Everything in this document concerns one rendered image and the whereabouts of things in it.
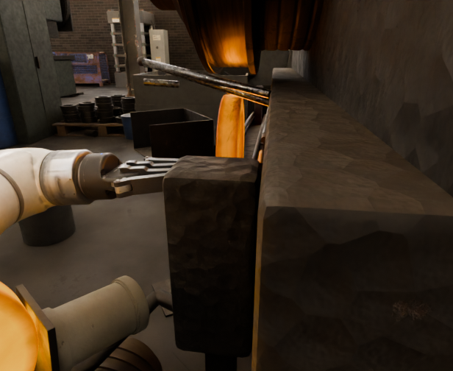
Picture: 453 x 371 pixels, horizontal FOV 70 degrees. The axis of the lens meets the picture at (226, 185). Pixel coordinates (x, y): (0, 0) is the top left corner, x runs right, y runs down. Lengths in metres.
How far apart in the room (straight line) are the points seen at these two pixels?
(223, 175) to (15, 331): 0.21
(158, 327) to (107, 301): 0.95
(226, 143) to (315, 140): 0.34
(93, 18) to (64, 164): 11.50
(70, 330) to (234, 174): 0.20
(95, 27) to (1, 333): 11.76
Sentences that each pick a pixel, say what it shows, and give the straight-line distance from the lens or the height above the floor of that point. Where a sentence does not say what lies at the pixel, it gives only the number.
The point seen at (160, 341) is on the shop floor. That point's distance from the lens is 1.25.
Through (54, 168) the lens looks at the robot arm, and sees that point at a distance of 0.55.
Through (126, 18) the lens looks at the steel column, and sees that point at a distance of 7.71.
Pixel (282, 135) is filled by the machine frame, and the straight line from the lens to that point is 0.17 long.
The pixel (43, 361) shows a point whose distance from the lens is 0.33.
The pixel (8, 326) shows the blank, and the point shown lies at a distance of 0.31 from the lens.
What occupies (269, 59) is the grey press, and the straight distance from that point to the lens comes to 3.44.
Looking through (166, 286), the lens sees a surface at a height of 0.01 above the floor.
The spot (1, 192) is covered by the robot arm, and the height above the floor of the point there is 0.74.
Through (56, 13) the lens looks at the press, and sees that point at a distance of 8.62.
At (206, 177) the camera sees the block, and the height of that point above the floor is 0.80.
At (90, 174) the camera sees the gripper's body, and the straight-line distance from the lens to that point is 0.53.
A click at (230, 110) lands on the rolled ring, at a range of 0.52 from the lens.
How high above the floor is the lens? 0.91
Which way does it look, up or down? 22 degrees down
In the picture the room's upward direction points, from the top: straight up
